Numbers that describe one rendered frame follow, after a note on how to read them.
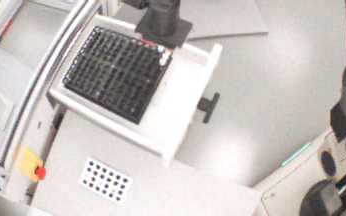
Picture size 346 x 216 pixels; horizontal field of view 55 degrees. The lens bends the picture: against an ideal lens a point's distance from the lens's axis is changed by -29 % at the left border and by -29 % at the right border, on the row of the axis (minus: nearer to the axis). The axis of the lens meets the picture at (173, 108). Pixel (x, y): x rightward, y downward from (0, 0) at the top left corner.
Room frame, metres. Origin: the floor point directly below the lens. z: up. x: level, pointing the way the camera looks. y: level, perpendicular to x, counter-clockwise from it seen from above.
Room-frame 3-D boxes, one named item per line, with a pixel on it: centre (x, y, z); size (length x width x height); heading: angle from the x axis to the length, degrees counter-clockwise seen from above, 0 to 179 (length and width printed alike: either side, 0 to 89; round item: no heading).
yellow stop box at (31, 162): (0.14, 0.35, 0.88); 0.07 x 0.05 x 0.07; 161
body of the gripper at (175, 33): (0.44, 0.03, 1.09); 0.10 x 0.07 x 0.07; 71
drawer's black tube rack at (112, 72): (0.42, 0.15, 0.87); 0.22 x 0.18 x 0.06; 71
